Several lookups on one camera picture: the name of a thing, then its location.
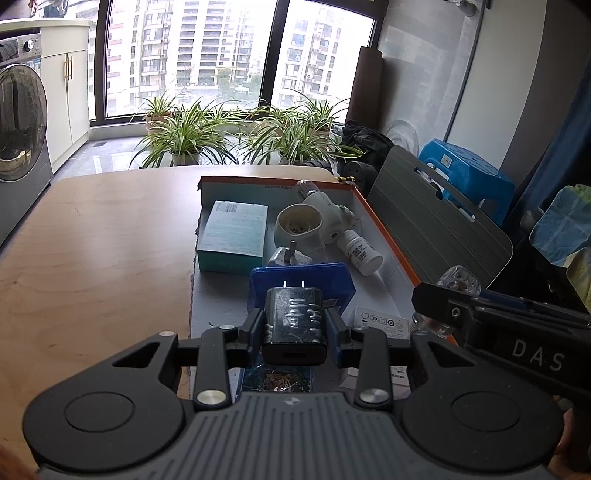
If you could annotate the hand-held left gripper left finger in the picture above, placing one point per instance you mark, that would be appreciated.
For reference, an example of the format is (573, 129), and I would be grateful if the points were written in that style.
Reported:
(255, 332)

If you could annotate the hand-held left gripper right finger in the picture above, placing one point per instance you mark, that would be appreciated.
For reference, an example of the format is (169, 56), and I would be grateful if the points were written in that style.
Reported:
(333, 332)

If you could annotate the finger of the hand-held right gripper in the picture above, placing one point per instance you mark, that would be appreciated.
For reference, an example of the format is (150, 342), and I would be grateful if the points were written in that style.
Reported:
(443, 304)
(508, 301)

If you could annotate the clear glass bottle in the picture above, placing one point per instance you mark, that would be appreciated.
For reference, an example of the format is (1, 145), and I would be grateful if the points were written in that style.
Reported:
(457, 279)

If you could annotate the black charger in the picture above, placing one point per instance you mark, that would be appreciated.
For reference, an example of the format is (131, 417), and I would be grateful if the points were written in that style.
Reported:
(293, 323)

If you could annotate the blue cardboard box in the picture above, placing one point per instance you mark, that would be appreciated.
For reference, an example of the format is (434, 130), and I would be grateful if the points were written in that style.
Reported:
(337, 286)

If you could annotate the white cardboard box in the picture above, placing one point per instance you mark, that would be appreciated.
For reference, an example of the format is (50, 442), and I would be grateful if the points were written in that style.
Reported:
(383, 323)

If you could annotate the red blue playing card box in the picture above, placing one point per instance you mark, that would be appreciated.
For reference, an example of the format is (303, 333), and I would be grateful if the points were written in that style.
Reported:
(277, 381)

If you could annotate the orange-edged cardboard box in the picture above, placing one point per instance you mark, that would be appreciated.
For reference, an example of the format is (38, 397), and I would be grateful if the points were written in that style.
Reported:
(397, 258)

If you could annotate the white pill bottle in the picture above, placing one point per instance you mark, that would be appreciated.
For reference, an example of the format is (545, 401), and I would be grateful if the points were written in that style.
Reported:
(362, 251)

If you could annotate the teal cardboard box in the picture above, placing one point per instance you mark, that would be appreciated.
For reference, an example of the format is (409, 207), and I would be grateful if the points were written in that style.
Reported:
(233, 235)

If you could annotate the white vaporizer with clear bottle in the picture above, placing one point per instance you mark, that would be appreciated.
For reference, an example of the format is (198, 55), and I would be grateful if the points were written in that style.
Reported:
(325, 207)

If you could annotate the small translucent plastic case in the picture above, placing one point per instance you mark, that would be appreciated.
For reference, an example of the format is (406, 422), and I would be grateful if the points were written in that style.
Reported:
(281, 258)

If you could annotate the grey slatted board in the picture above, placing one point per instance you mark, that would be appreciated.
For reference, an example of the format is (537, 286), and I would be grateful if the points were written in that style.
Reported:
(438, 221)

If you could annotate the light blue plastic bag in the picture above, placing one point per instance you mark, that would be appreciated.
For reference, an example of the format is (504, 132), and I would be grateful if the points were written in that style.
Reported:
(561, 221)

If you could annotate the blue plastic stool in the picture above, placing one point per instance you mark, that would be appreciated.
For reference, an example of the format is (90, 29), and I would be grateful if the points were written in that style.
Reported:
(475, 170)

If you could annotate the black round object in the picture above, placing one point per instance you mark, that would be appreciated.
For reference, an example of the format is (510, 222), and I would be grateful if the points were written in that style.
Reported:
(362, 177)

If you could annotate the dark blue curtain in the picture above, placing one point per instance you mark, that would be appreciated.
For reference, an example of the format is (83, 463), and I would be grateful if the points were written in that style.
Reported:
(563, 152)

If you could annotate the white fan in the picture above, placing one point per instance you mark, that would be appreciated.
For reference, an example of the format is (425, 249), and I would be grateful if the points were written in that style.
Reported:
(406, 136)

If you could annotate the black bag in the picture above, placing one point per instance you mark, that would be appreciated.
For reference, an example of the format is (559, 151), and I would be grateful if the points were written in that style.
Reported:
(367, 143)

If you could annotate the large spider plant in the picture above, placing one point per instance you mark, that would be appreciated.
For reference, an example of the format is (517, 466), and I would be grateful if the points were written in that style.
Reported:
(291, 143)

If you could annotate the spider plant in white pot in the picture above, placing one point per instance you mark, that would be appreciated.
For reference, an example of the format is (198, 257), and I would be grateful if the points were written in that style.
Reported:
(184, 138)

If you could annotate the spider plant in brown pot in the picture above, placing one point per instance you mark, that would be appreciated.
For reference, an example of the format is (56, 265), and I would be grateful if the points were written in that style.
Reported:
(321, 115)

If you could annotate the brown rolled mat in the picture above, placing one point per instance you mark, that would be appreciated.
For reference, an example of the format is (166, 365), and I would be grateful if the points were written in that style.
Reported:
(364, 87)

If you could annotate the spider plant in beige pot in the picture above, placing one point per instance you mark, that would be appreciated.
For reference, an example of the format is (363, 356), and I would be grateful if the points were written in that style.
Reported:
(159, 117)

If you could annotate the black framed window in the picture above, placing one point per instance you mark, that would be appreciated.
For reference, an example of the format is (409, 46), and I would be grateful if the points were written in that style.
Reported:
(274, 55)

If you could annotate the white cabinet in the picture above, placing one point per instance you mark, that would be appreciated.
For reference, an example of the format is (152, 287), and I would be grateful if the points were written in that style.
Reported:
(69, 92)

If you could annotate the silver washing machine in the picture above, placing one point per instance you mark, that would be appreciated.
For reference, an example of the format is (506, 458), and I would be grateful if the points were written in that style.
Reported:
(21, 138)

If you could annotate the grey wall conduit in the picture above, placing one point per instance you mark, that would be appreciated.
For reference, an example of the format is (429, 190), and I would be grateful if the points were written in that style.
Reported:
(466, 78)

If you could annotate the grey wall fixture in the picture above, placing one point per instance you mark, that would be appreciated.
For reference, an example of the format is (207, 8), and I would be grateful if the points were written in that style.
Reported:
(468, 7)

